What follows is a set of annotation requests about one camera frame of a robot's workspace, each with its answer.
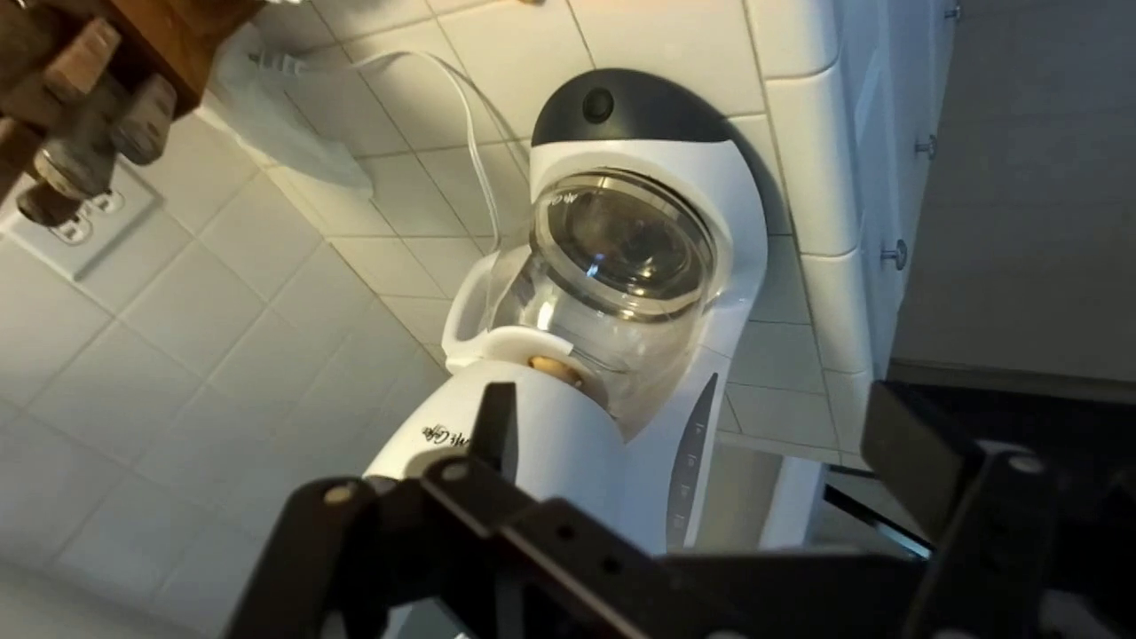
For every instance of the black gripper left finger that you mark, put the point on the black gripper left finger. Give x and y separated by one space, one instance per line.
543 556

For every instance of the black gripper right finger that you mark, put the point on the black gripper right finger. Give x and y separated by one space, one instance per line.
1017 533

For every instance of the round metal drawer knob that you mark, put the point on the round metal drawer knob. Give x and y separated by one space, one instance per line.
895 252

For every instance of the glass coffee carafe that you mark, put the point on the glass coffee carafe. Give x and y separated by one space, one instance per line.
623 248

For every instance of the white drawer cabinet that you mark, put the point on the white drawer cabinet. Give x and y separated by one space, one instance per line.
872 152

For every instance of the white coffee maker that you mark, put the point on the white coffee maker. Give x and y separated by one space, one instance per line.
734 190

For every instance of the reddish brown knife block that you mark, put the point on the reddish brown knife block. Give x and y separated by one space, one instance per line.
154 38

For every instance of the white wall power outlet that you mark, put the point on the white wall power outlet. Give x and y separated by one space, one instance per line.
90 226

